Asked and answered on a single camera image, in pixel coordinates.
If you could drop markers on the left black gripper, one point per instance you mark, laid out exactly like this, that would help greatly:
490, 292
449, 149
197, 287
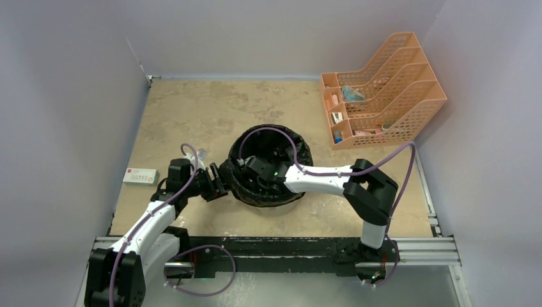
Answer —
215, 188

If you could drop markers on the black plastic trash bag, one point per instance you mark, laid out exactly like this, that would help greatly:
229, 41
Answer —
268, 147

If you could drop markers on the orange plastic file organizer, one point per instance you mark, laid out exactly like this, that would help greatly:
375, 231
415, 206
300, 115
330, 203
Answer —
401, 90

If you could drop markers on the beige round trash bin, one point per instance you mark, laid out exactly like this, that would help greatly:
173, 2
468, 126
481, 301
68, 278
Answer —
272, 211

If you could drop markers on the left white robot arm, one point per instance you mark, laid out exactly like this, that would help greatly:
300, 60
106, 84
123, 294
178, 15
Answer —
119, 275

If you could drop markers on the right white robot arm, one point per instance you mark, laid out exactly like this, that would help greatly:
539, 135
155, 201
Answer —
369, 191

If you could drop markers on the white small box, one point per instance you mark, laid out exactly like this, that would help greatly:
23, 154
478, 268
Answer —
141, 176

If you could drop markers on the blue small bottle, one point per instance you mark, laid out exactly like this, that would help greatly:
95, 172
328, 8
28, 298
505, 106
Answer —
337, 136

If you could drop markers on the white stapler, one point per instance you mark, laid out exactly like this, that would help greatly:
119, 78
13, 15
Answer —
336, 117

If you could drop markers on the pink small item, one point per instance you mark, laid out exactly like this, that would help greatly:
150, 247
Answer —
335, 101

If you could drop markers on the teal packet in organizer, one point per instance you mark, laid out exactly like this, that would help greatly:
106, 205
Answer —
350, 94

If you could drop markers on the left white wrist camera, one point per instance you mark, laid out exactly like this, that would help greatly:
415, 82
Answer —
199, 153

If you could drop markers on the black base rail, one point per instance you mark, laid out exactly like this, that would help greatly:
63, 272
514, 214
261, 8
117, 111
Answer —
342, 256

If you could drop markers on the aluminium frame rail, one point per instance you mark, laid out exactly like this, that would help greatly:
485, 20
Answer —
441, 251

